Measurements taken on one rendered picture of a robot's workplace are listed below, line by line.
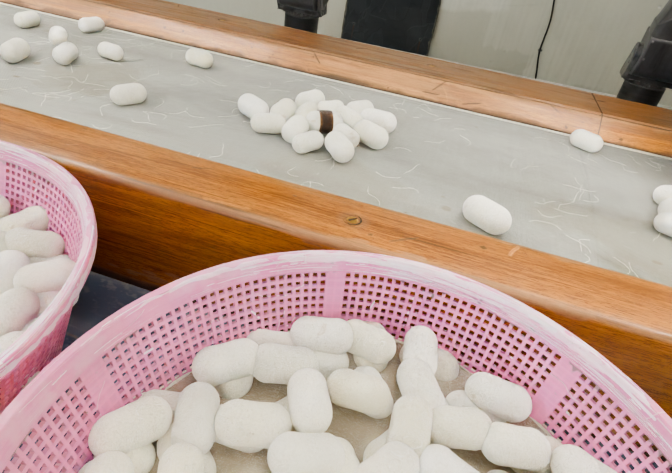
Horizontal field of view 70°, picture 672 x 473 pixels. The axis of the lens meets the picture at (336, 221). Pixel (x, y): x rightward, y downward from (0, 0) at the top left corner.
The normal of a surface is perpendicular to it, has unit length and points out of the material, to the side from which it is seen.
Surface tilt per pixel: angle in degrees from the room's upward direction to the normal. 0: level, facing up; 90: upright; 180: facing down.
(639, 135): 45
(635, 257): 0
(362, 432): 0
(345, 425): 0
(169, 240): 90
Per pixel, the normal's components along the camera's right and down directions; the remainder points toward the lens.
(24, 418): 0.97, -0.01
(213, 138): 0.14, -0.82
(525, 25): -0.26, 0.51
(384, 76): -0.11, -0.22
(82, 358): 0.91, 0.10
